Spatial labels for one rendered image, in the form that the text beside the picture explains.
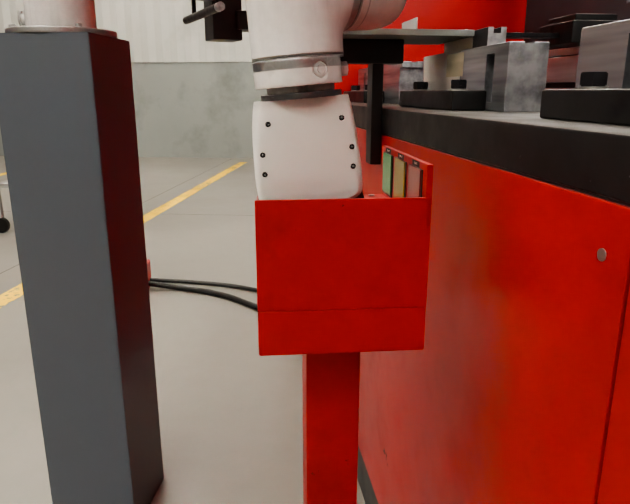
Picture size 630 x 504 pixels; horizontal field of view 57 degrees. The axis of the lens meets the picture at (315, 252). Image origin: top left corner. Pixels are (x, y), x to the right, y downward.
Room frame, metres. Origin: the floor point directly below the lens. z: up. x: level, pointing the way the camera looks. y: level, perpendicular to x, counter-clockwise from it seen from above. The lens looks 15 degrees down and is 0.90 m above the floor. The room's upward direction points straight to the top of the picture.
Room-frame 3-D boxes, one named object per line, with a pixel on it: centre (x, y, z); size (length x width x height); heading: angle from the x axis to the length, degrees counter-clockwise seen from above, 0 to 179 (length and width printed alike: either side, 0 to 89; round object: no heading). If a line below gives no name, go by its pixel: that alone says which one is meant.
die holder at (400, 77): (1.65, -0.20, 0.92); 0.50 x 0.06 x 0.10; 7
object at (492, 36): (1.07, -0.27, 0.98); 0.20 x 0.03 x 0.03; 7
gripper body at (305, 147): (0.56, 0.01, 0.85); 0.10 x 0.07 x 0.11; 95
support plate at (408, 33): (1.09, -0.12, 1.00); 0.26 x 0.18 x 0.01; 97
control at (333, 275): (0.62, -0.02, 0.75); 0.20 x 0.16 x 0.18; 5
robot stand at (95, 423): (1.14, 0.46, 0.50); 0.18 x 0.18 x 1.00; 85
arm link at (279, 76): (0.56, 0.01, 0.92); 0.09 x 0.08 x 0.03; 95
